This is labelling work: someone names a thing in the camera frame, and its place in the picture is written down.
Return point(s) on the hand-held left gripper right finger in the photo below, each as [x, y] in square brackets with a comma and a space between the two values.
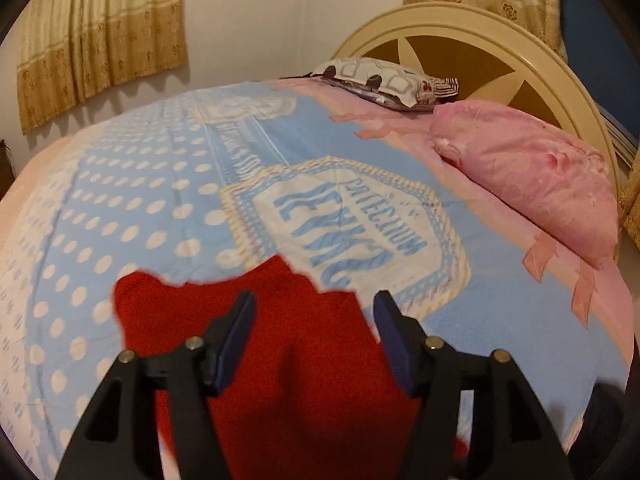
[397, 345]

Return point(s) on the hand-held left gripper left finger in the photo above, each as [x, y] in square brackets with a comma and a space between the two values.
[235, 345]

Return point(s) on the red knitted garment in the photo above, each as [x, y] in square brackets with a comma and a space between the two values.
[310, 360]

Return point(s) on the pink and blue printed blanket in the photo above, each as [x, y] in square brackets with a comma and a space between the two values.
[150, 210]

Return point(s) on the pink pillow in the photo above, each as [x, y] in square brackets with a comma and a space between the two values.
[530, 170]

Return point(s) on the white patterned pillow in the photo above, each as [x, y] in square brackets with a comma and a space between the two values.
[380, 80]

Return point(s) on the cream round headboard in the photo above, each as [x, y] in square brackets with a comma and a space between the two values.
[500, 25]

